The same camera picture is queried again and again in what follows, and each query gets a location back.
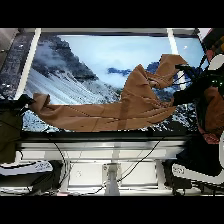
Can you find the brown pants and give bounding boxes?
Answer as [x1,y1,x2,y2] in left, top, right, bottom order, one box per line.
[29,53,189,133]

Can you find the heap of clothes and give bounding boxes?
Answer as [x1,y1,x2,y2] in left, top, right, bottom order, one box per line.
[201,28,224,64]

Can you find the brown garment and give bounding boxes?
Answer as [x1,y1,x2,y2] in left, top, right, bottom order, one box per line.
[197,85,224,145]

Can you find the black cable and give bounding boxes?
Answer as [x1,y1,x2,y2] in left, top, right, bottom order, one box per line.
[116,133,170,184]
[41,127,68,193]

